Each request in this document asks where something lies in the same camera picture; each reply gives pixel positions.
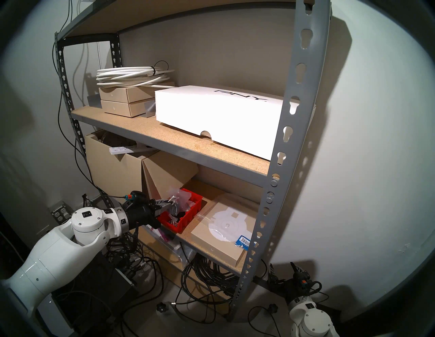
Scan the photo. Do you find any black cable coil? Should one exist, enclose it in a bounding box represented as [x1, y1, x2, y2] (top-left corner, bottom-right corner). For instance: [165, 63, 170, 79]
[180, 255, 247, 308]

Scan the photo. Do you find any red plastic bin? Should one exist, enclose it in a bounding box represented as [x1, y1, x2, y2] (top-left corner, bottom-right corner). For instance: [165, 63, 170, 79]
[157, 189, 204, 234]

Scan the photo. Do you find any metal wall outlet box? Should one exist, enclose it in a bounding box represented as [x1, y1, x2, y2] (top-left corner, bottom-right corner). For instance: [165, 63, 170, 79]
[51, 201, 73, 225]

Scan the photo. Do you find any black equipment case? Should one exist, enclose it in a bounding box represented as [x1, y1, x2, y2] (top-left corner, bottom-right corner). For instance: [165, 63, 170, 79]
[51, 258, 138, 337]

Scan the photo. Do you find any grey metal rack shelf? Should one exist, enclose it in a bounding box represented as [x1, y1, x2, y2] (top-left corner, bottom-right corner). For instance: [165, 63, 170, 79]
[54, 0, 332, 321]

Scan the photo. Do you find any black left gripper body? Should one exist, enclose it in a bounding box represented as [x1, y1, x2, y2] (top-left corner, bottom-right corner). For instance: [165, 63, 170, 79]
[123, 191, 161, 229]

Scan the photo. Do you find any cardboard box with open flap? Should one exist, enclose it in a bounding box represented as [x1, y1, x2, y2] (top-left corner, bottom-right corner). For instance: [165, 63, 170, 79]
[141, 151, 199, 208]

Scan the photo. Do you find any small brown cardboard box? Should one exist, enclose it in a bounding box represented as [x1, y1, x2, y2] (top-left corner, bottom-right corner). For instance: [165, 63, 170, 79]
[101, 98, 156, 118]
[99, 82, 175, 103]

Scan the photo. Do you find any clear bag of black parts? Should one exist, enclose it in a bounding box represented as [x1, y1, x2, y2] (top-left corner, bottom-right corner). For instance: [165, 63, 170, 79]
[165, 189, 196, 218]

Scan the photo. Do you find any white coiled cable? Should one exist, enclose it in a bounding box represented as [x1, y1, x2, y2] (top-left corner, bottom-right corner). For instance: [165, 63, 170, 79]
[96, 61, 175, 89]

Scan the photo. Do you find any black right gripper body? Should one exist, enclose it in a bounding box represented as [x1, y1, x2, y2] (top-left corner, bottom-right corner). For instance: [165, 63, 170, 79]
[270, 273, 321, 303]

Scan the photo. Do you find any large open cardboard box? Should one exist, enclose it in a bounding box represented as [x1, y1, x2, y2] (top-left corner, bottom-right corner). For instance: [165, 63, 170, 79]
[84, 131, 158, 214]

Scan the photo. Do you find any white tube with red print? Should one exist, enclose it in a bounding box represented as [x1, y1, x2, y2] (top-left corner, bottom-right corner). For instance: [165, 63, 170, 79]
[146, 226, 172, 242]

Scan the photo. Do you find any black floor cable tangle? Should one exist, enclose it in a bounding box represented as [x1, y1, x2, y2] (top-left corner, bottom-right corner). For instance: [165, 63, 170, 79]
[109, 234, 165, 296]

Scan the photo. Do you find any white PNY cardboard box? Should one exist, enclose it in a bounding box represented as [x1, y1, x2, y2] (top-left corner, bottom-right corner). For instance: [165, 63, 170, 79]
[155, 85, 316, 161]

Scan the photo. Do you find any flat brown AP mount box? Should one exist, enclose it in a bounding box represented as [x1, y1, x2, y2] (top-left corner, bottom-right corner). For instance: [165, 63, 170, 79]
[190, 194, 260, 268]

